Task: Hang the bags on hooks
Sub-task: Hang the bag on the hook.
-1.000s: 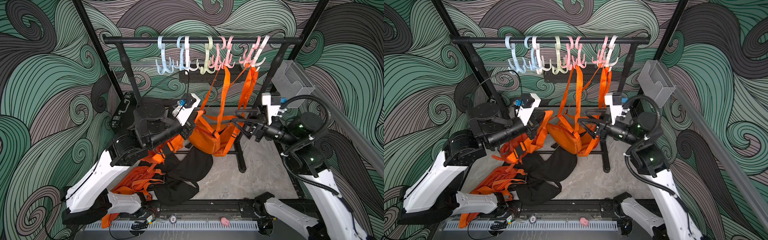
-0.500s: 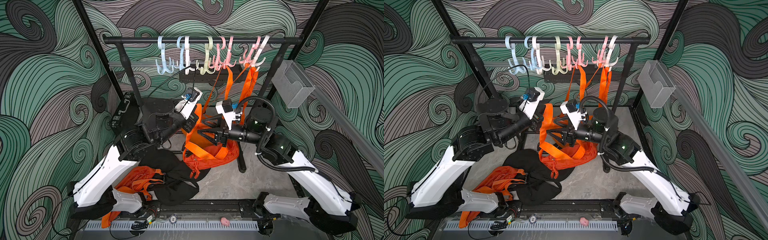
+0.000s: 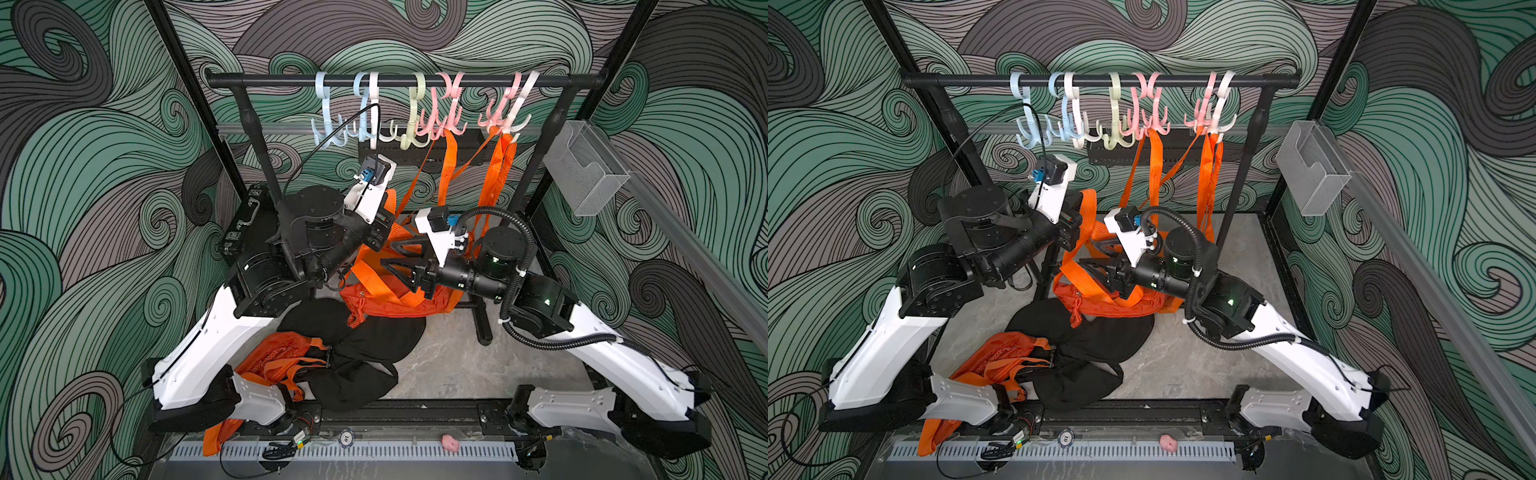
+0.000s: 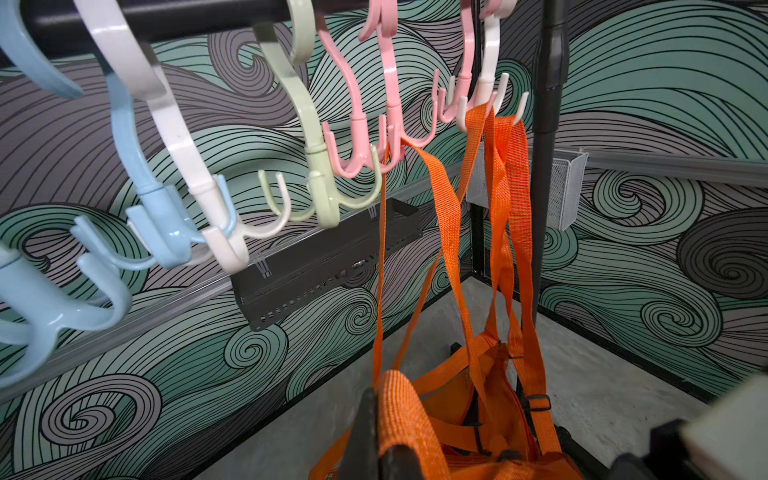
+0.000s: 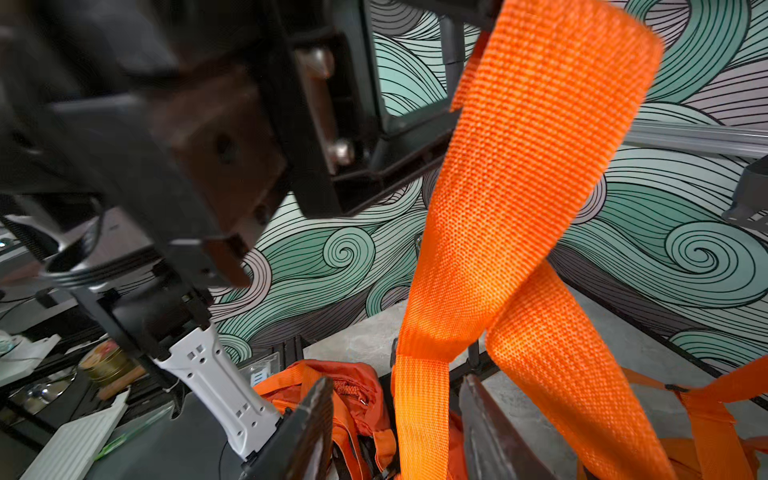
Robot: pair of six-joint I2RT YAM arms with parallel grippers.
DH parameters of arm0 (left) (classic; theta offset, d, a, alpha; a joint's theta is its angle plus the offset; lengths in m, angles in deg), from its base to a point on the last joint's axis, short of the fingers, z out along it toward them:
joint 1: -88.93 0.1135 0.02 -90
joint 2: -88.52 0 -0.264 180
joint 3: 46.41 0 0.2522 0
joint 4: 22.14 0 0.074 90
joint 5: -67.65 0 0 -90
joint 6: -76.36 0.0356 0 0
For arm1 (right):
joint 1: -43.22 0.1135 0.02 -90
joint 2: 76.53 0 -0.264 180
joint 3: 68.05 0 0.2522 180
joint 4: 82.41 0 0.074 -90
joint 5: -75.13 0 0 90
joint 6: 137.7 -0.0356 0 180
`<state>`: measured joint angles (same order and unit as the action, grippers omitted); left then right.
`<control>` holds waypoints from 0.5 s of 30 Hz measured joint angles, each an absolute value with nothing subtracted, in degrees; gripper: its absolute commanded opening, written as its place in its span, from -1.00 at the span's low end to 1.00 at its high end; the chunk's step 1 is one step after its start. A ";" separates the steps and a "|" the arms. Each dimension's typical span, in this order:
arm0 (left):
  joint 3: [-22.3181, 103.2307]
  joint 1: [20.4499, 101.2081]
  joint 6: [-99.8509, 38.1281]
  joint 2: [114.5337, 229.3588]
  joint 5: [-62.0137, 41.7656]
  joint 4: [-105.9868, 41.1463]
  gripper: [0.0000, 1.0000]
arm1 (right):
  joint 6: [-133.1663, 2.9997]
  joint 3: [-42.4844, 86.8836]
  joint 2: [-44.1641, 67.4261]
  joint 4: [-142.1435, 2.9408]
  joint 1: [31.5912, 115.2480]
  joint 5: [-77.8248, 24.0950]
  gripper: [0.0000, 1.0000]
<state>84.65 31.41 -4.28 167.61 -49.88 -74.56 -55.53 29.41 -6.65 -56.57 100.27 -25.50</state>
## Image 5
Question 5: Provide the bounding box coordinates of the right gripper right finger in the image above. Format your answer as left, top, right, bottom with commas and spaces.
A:
459, 375, 555, 480

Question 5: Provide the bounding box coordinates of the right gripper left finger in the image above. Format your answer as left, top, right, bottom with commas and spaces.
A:
240, 377, 333, 480

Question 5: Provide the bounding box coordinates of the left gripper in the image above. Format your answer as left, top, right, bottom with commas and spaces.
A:
1, 1, 457, 288

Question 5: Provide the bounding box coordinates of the rust red bag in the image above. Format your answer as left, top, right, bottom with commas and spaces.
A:
253, 358, 469, 480

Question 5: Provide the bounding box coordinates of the orange backpack bag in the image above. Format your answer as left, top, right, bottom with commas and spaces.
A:
392, 0, 768, 480

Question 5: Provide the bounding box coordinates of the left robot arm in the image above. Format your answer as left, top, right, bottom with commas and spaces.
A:
1, 1, 456, 462

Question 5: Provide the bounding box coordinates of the black clothes rack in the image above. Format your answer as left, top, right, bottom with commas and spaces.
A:
439, 16, 465, 99

